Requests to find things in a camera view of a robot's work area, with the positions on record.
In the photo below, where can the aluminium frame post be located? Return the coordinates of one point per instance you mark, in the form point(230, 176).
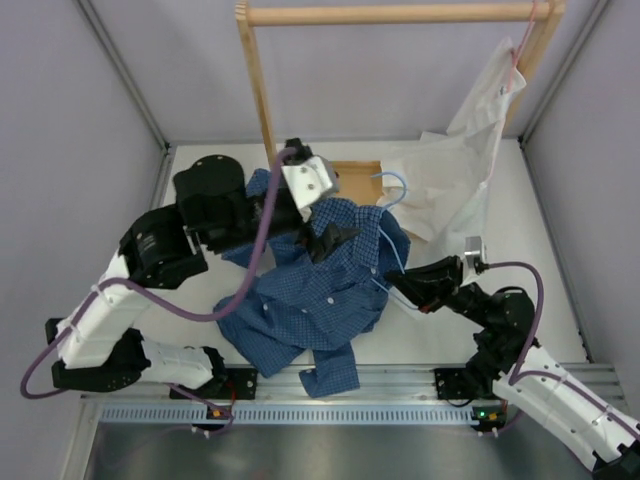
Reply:
point(106, 41)
point(574, 31)

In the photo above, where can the blue checked shirt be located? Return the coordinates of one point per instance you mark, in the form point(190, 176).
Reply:
point(298, 305)

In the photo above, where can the white shirt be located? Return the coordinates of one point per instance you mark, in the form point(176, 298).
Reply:
point(439, 186)

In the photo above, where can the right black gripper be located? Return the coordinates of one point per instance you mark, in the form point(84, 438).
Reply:
point(430, 286)

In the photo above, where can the wooden clothes rack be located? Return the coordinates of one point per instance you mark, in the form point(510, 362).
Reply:
point(372, 70)

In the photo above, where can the right aluminium frame post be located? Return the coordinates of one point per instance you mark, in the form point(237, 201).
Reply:
point(574, 31)

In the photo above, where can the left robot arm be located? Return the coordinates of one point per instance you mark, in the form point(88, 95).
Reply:
point(99, 349)

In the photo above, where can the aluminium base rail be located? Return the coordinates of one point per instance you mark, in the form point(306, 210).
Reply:
point(409, 384)

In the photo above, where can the pink wire hanger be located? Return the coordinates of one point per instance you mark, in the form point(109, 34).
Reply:
point(520, 45)

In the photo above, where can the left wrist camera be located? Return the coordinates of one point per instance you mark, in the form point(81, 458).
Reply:
point(310, 182)

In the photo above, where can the grey slotted cable duct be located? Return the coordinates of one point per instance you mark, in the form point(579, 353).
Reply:
point(274, 414)

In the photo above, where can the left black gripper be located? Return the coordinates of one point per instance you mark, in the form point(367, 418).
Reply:
point(319, 246)

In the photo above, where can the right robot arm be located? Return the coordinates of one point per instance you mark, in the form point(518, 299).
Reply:
point(512, 365)

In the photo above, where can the left aluminium frame post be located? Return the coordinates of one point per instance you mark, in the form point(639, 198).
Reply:
point(106, 41)

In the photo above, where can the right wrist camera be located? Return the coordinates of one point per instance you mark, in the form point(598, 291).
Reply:
point(474, 256)

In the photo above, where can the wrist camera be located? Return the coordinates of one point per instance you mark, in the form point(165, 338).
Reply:
point(310, 182)
point(474, 256)

